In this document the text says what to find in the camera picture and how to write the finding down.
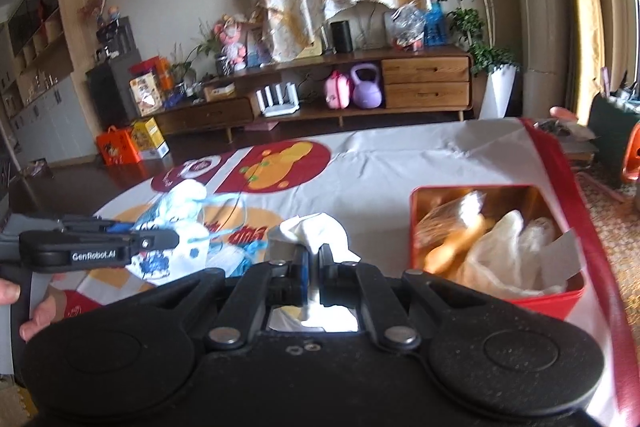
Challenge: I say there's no black low cabinet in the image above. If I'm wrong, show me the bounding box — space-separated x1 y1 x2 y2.
86 49 143 132

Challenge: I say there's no white yellow snack box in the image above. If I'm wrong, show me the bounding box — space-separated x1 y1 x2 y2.
129 73 163 118

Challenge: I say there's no wooden wall cabinet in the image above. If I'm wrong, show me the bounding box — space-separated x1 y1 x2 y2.
0 0 76 168

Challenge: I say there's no black coffee machine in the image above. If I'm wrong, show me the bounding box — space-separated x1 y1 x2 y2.
95 16 137 60

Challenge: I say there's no green orange desktop organizer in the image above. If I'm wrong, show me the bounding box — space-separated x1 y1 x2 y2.
587 92 640 188

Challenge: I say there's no small potted orchid plant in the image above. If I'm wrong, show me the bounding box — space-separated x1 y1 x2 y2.
192 22 236 78

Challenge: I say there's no purple kettlebell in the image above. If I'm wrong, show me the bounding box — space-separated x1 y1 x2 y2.
349 63 384 109

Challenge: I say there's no yellow curtain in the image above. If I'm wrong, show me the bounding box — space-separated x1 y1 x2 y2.
557 0 608 122

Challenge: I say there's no clear bag of small things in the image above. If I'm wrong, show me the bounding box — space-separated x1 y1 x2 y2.
384 4 428 52

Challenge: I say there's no red tin box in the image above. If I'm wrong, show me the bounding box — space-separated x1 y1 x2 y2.
409 185 587 320

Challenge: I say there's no white tall planter pot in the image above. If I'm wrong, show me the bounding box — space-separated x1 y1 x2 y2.
479 63 521 120

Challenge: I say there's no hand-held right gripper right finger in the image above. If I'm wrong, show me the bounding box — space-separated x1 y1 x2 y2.
319 244 481 353

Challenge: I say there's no wooden television cabinet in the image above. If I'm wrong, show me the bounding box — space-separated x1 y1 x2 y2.
152 46 475 142

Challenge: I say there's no clear plastic bag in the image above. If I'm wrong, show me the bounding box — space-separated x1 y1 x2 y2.
416 191 498 274

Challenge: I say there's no white shell shaped board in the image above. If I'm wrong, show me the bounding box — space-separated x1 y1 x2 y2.
327 0 396 50

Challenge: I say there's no blue box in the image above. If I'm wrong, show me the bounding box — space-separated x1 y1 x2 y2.
424 2 448 46

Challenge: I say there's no small green potted plant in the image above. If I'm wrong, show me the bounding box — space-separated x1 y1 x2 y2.
170 44 201 82

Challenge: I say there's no orange gift box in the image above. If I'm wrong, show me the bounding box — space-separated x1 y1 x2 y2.
96 125 141 166

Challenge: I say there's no yellow patterned tablecloth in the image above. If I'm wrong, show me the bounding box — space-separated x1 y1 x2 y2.
575 172 640 308

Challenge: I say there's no pink plush doll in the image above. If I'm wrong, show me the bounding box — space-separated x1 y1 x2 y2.
214 14 248 70

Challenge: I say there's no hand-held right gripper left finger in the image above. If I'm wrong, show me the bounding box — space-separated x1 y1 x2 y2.
150 241 310 352

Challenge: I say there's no pink toy backpack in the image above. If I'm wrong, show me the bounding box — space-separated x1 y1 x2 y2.
324 70 352 109

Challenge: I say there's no white router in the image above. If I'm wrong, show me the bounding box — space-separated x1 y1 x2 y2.
255 83 301 118

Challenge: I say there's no white plastic bag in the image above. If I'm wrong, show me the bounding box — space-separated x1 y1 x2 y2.
467 209 583 299

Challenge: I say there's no person's left hand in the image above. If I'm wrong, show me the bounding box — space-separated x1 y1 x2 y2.
0 279 57 342

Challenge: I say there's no orange red box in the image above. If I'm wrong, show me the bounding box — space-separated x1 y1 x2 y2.
131 56 175 90

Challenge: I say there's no small white wooden box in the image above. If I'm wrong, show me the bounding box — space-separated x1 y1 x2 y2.
202 83 237 102

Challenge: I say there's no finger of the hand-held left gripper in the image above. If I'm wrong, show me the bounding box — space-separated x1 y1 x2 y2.
115 229 181 259
60 216 136 234

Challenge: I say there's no cream standing air conditioner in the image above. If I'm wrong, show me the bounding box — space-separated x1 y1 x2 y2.
500 0 576 120

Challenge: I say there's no vase with dried flowers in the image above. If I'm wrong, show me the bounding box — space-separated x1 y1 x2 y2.
77 0 123 28

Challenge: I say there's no small blue toy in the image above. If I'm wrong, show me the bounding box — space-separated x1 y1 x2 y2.
162 89 193 108

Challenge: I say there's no yellow carton box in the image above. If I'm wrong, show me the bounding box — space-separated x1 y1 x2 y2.
131 117 169 160

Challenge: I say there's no stack of books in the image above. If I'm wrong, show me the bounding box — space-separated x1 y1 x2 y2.
535 119 598 165

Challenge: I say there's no white tissue piece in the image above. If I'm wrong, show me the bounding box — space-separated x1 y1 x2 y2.
277 213 362 258

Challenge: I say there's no black smart speaker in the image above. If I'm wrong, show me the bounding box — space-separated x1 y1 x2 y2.
331 21 352 54

